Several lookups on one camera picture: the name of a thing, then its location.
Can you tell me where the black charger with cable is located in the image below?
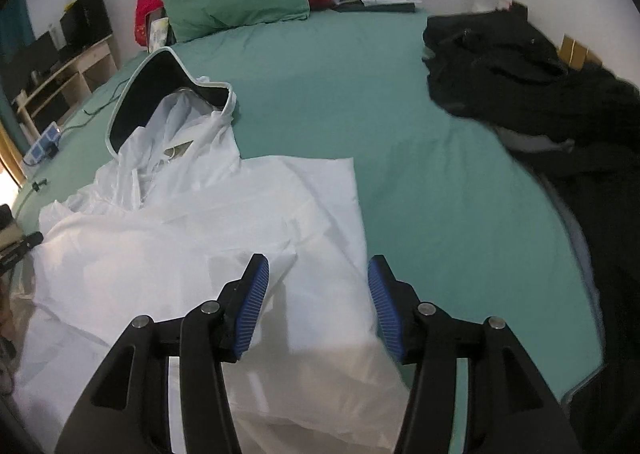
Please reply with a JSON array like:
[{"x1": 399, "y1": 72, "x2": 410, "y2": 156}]
[{"x1": 59, "y1": 83, "x2": 132, "y2": 136}]

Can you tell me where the cardboard box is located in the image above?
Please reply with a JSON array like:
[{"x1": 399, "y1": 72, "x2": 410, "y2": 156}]
[{"x1": 556, "y1": 33, "x2": 602, "y2": 74}]

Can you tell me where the green bed sheet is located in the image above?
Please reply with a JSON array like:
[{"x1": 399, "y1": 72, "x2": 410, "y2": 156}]
[{"x1": 12, "y1": 6, "x2": 606, "y2": 402}]

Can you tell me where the white hooded jacket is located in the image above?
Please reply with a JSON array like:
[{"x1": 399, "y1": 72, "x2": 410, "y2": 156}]
[{"x1": 15, "y1": 46, "x2": 416, "y2": 454}]

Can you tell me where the small white box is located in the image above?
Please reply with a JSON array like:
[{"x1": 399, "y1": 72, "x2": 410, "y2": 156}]
[{"x1": 469, "y1": 0, "x2": 516, "y2": 15}]

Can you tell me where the pile of black clothes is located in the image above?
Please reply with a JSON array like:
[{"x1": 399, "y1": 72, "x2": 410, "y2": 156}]
[{"x1": 422, "y1": 1, "x2": 640, "y2": 442}]

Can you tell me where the black monitor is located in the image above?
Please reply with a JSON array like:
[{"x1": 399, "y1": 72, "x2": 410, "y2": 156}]
[{"x1": 59, "y1": 0, "x2": 114, "y2": 51}]

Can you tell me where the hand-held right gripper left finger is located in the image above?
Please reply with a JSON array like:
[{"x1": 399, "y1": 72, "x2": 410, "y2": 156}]
[{"x1": 54, "y1": 253, "x2": 271, "y2": 454}]

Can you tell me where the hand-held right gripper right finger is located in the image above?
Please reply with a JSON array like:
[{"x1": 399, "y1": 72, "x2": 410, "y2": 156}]
[{"x1": 367, "y1": 255, "x2": 583, "y2": 454}]

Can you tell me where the wooden shelf unit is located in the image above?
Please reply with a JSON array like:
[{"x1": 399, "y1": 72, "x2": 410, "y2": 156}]
[{"x1": 14, "y1": 33, "x2": 122, "y2": 147}]

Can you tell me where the blue white power strip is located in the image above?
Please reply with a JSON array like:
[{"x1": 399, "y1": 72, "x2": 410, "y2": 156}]
[{"x1": 24, "y1": 121, "x2": 64, "y2": 166}]

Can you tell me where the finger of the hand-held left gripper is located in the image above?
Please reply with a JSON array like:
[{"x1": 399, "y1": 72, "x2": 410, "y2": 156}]
[{"x1": 0, "y1": 231, "x2": 44, "y2": 269}]

